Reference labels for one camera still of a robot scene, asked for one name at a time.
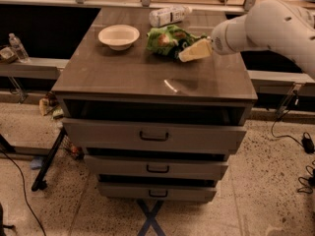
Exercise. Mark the top grey drawer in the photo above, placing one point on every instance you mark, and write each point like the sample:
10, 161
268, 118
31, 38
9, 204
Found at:
154, 136

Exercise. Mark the white paper bowl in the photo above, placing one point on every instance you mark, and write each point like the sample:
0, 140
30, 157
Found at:
118, 37

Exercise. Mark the black power adapter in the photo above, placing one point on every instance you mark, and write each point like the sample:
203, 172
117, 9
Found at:
307, 143

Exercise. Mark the grey drawer cabinet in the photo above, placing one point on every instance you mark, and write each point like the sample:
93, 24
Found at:
135, 85

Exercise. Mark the green rice chip bag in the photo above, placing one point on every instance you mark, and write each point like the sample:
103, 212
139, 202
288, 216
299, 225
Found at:
170, 40

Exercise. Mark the snack packets on floor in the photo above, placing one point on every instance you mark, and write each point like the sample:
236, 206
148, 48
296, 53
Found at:
49, 105

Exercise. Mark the small tray on shelf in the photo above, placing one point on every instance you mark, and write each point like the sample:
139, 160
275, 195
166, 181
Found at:
7, 55

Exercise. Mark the middle grey drawer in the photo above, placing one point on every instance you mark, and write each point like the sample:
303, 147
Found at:
149, 167

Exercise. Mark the clear water bottle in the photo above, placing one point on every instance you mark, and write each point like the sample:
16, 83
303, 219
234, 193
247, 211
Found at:
19, 49

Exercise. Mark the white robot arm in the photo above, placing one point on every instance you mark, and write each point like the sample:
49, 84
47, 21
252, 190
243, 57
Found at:
269, 25

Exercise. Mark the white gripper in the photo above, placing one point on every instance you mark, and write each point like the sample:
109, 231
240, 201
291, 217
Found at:
220, 40

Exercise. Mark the grey drawer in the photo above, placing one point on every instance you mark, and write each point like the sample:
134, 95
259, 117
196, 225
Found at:
149, 167
165, 193
154, 136

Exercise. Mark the blue tape cross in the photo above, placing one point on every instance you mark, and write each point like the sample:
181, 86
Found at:
151, 218

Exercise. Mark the black table leg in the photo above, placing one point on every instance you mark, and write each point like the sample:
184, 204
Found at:
39, 182

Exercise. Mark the bottom grey drawer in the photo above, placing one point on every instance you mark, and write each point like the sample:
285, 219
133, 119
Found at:
165, 193

